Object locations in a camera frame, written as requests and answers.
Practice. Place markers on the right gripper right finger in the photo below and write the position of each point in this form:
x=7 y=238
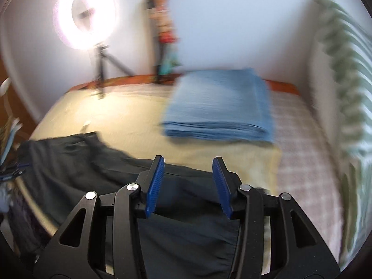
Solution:
x=228 y=185

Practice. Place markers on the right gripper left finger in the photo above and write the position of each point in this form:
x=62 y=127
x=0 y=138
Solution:
x=149 y=182

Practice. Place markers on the dark green pants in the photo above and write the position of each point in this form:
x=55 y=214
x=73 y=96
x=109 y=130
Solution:
x=89 y=190

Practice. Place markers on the yellow striped bed sheet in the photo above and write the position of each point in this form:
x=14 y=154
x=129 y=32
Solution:
x=132 y=123

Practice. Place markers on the folded blue jeans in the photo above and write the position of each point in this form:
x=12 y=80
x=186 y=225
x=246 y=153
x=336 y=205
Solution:
x=226 y=105

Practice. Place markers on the pink checkered bed cover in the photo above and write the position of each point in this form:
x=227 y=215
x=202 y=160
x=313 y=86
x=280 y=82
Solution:
x=306 y=169

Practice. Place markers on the black mini tripod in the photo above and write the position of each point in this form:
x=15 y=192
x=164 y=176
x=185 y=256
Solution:
x=101 y=57

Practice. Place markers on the folded tripod with cloth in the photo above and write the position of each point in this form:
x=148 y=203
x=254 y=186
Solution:
x=163 y=34

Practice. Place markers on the green white patterned pillow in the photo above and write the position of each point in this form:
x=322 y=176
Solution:
x=340 y=77

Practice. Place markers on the white ring light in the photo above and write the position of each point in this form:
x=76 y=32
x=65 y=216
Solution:
x=84 y=24

